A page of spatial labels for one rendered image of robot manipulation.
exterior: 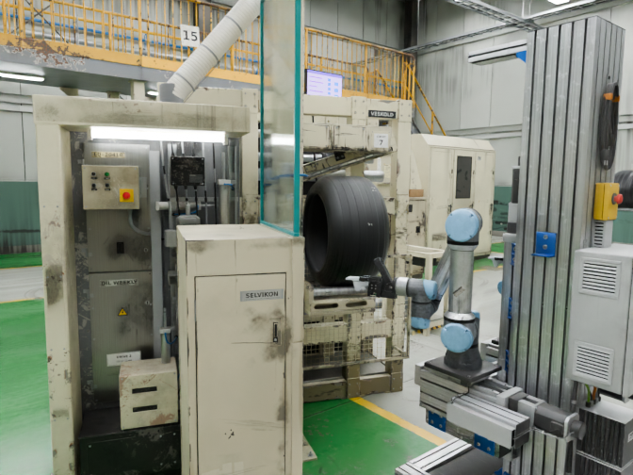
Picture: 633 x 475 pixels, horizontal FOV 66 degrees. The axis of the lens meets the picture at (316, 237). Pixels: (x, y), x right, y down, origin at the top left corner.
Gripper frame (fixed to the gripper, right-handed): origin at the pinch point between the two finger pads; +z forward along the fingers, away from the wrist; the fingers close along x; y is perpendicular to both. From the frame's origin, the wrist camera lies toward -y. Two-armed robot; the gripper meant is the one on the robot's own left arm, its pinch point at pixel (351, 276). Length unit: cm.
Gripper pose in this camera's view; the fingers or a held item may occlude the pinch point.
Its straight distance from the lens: 208.0
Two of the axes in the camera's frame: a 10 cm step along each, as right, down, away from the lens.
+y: -0.7, 10.0, -0.1
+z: -9.0, -0.6, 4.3
